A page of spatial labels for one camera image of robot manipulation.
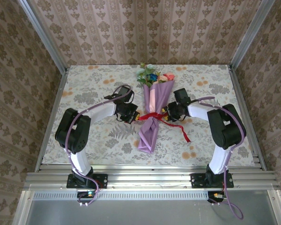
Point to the red ribbon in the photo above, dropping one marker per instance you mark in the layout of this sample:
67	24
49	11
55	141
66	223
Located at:
150	115

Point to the purple and pink wrapping paper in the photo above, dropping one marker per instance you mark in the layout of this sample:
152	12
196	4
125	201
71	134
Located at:
158	93

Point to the peach fake flower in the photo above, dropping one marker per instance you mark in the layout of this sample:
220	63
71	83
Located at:
162	78

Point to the light blue fake flower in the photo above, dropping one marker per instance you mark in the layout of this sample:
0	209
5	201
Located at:
151	67

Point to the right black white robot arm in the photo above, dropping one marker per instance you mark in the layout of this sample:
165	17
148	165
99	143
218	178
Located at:
224	126

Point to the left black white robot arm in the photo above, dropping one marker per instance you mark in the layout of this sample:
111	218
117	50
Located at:
72	131

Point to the floral patterned table mat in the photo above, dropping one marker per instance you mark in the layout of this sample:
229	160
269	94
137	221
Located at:
89	77

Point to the small black controller board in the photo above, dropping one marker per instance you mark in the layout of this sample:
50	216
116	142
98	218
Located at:
216	196
86	194

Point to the grey metal panel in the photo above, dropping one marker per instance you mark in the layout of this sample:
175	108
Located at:
142	213

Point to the aluminium front rail beam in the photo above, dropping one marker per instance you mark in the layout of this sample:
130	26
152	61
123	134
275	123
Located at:
150	178

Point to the aluminium side rail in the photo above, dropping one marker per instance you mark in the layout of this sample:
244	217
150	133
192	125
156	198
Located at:
254	140
52	117

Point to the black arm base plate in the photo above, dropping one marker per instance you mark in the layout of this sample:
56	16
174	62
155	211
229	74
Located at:
196	181
103	180

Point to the aluminium corner post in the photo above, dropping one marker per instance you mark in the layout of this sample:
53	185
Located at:
249	35
45	35

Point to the aluminium lower frame leg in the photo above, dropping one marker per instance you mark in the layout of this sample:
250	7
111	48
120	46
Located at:
22	211
278	211

